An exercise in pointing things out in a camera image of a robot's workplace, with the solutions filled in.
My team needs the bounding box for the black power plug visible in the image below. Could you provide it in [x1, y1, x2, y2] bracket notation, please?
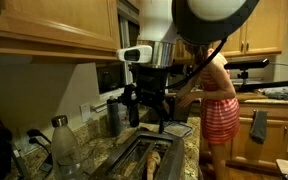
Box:
[26, 129, 52, 145]

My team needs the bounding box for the grey hanging towel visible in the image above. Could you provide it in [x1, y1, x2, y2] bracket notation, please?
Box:
[249, 109, 269, 145]

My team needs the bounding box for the stainless steel toaster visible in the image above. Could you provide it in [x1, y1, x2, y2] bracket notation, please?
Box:
[92, 128, 186, 180]

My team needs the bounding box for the bread slice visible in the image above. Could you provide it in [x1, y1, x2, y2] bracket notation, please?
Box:
[121, 160, 139, 178]
[145, 150, 162, 180]

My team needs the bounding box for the clear bottle with metal cap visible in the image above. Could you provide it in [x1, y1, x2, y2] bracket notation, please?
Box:
[50, 114, 85, 180]

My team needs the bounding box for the wooden base cabinet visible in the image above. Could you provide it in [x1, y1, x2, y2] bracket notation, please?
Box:
[198, 103, 288, 174]

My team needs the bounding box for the wooden wall cabinet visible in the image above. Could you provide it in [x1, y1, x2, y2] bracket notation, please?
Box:
[173, 39, 200, 64]
[0, 0, 122, 64]
[212, 0, 288, 58]

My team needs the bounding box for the kitchen window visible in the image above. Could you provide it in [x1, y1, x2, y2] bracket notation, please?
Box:
[95, 1, 140, 101]

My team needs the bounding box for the black bottle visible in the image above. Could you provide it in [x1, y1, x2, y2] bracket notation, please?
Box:
[128, 105, 141, 128]

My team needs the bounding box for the person in red striped dress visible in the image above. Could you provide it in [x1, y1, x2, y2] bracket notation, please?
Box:
[176, 43, 242, 180]

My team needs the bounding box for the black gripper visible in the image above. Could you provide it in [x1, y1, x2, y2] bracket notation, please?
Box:
[118, 63, 177, 135]

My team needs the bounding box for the grey folded cloth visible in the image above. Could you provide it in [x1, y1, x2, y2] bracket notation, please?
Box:
[263, 87, 288, 102]

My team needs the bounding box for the black stereo camera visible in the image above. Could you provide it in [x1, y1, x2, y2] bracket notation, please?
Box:
[223, 59, 271, 81]

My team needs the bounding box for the grey water bottle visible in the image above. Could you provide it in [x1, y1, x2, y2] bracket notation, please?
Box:
[106, 95, 122, 138]

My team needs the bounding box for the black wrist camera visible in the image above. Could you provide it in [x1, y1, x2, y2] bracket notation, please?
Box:
[167, 63, 189, 76]

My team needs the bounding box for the white wall switch plate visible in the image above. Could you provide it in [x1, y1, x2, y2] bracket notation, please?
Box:
[79, 102, 92, 124]

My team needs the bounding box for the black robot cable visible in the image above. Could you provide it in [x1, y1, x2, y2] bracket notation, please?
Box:
[165, 38, 228, 90]

